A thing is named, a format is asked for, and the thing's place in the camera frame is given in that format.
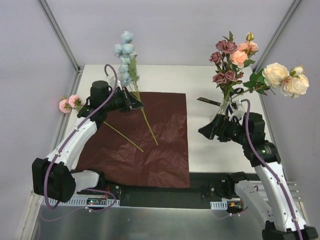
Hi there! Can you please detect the light blue artificial flower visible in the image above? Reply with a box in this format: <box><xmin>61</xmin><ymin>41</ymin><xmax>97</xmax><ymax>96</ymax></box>
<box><xmin>113</xmin><ymin>30</ymin><xmax>160</xmax><ymax>146</ymax></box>

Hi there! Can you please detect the dark green printed ribbon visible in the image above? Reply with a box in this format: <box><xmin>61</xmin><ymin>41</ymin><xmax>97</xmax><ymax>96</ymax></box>
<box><xmin>196</xmin><ymin>87</ymin><xmax>245</xmax><ymax>116</ymax></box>

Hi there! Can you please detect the red paper flower wrapping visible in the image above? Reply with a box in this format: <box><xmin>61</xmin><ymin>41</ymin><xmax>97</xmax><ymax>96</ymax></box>
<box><xmin>75</xmin><ymin>92</ymin><xmax>190</xmax><ymax>188</ymax></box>

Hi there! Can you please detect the pink artificial flower stem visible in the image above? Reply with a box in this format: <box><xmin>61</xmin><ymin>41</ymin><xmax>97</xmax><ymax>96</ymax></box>
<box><xmin>58</xmin><ymin>94</ymin><xmax>144</xmax><ymax>153</ymax></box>

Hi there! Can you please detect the mauve artificial flower stem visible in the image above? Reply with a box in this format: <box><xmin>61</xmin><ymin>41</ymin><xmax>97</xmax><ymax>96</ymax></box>
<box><xmin>209</xmin><ymin>32</ymin><xmax>243</xmax><ymax>99</ymax></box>

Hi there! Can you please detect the peach artificial flower stem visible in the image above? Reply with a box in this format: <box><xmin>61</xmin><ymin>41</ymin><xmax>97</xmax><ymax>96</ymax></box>
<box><xmin>230</xmin><ymin>32</ymin><xmax>259</xmax><ymax>70</ymax></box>

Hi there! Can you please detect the cream bud flower stem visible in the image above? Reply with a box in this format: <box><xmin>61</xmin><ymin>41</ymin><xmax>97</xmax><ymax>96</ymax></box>
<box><xmin>230</xmin><ymin>62</ymin><xmax>310</xmax><ymax>99</ymax></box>

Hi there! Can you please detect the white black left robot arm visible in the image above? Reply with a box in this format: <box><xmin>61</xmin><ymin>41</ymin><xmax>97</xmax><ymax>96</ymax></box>
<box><xmin>32</xmin><ymin>80</ymin><xmax>144</xmax><ymax>209</ymax></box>

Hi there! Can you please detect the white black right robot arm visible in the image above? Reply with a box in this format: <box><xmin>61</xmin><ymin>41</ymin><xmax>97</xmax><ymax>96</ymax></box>
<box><xmin>198</xmin><ymin>112</ymin><xmax>319</xmax><ymax>240</ymax></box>

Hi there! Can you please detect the clear glass vase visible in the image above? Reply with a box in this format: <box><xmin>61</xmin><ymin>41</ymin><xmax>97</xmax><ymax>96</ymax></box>
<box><xmin>212</xmin><ymin>97</ymin><xmax>232</xmax><ymax>119</ymax></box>

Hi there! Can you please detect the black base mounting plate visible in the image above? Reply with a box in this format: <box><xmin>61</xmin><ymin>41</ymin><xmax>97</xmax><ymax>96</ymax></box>
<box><xmin>76</xmin><ymin>172</ymin><xmax>255</xmax><ymax>208</ymax></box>

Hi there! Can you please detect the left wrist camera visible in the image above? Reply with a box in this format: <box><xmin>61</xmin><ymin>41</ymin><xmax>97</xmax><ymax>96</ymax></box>
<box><xmin>106</xmin><ymin>74</ymin><xmax>123</xmax><ymax>90</ymax></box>

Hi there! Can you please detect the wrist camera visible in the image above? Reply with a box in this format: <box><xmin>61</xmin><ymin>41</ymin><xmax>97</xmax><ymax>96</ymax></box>
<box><xmin>106</xmin><ymin>74</ymin><xmax>123</xmax><ymax>90</ymax></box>
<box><xmin>229</xmin><ymin>99</ymin><xmax>247</xmax><ymax>122</ymax></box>

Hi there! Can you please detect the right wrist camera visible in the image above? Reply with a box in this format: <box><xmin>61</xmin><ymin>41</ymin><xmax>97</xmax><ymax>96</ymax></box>
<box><xmin>229</xmin><ymin>99</ymin><xmax>247</xmax><ymax>122</ymax></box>

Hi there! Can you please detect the right white cable duct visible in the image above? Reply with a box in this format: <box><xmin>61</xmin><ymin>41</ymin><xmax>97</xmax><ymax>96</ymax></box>
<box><xmin>210</xmin><ymin>200</ymin><xmax>228</xmax><ymax>211</ymax></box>

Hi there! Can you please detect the white cable duct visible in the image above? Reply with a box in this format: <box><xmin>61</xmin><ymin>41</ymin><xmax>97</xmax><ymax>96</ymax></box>
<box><xmin>210</xmin><ymin>200</ymin><xmax>228</xmax><ymax>211</ymax></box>
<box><xmin>58</xmin><ymin>196</ymin><xmax>120</xmax><ymax>208</ymax></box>

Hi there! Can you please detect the aluminium front rail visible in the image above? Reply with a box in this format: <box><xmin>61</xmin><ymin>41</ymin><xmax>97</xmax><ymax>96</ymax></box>
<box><xmin>32</xmin><ymin>172</ymin><xmax>298</xmax><ymax>209</ymax></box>

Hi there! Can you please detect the left aluminium frame post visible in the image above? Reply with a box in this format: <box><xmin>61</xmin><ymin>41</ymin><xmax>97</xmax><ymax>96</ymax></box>
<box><xmin>37</xmin><ymin>0</ymin><xmax>81</xmax><ymax>74</ymax></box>

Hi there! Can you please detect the left white cable duct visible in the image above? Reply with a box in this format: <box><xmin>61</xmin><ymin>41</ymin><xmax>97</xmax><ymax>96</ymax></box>
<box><xmin>58</xmin><ymin>196</ymin><xmax>120</xmax><ymax>208</ymax></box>

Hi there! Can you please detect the aluminium corner frame post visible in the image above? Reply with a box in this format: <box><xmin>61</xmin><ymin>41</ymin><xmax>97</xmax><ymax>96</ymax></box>
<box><xmin>252</xmin><ymin>0</ymin><xmax>303</xmax><ymax>73</ymax></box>

